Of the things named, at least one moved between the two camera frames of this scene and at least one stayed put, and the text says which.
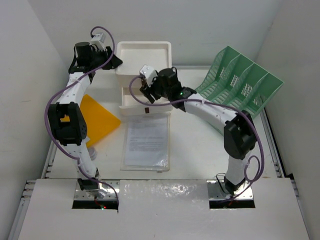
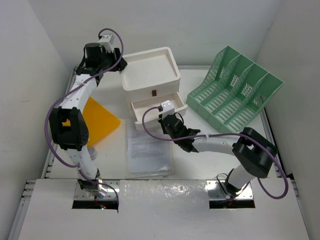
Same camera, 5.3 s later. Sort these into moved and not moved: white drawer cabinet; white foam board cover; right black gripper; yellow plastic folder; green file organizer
Moved: white drawer cabinet; right black gripper
Not moved: green file organizer; yellow plastic folder; white foam board cover
